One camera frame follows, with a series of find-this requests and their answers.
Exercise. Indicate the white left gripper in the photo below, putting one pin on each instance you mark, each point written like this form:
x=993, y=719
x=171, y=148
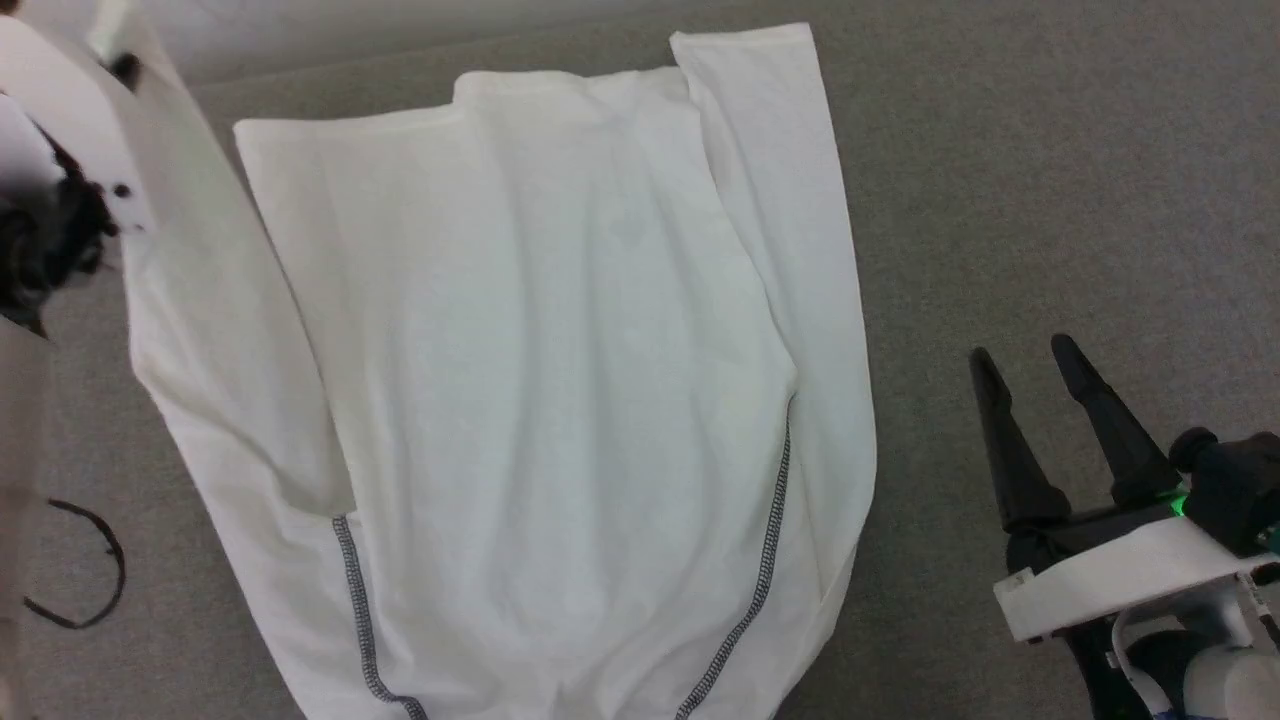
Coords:
x=60, y=110

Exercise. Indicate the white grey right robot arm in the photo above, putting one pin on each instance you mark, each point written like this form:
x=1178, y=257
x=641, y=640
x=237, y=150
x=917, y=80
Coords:
x=1230, y=690

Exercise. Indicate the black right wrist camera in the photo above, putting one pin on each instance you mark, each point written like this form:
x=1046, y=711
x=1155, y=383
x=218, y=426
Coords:
x=1235, y=490

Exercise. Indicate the white long-sleeve garment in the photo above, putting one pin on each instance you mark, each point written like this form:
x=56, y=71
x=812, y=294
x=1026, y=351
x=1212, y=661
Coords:
x=550, y=350

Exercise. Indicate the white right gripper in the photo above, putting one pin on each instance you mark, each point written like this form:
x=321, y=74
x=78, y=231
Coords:
x=1120, y=580

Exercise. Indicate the grey upholstered sofa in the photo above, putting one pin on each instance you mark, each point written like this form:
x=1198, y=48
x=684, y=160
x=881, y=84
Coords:
x=1000, y=200

